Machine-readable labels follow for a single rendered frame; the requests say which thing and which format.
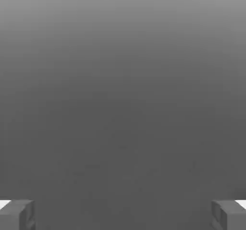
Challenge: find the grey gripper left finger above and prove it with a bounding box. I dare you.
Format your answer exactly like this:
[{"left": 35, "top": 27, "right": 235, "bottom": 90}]
[{"left": 0, "top": 199, "right": 37, "bottom": 230}]

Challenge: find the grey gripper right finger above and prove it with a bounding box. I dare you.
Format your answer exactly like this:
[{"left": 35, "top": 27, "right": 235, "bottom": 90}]
[{"left": 210, "top": 199, "right": 246, "bottom": 230}]

